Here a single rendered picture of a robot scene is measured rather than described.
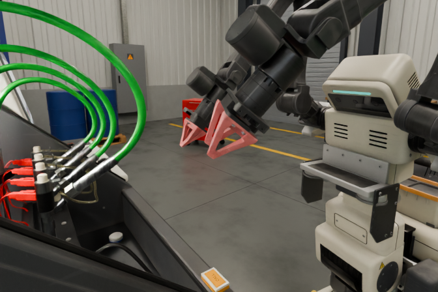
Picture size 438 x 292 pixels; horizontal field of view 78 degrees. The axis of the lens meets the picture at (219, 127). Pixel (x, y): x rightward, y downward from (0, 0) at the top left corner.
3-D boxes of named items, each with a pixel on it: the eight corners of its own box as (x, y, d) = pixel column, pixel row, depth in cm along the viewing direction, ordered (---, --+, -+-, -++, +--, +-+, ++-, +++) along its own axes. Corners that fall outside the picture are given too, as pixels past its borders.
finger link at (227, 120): (194, 151, 40) (235, 103, 39) (191, 133, 47) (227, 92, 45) (227, 175, 43) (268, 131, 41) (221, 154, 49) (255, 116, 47)
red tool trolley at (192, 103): (182, 145, 506) (181, 100, 489) (194, 140, 547) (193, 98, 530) (216, 150, 479) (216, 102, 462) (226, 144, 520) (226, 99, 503)
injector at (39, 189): (76, 274, 56) (65, 178, 51) (48, 285, 53) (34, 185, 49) (74, 266, 58) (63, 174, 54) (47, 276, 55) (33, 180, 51)
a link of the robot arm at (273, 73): (317, 66, 41) (298, 58, 46) (289, 35, 37) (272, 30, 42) (285, 101, 42) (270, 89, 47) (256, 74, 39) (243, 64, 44)
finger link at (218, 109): (193, 145, 42) (232, 100, 41) (191, 128, 49) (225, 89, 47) (225, 167, 45) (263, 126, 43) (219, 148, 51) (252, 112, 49)
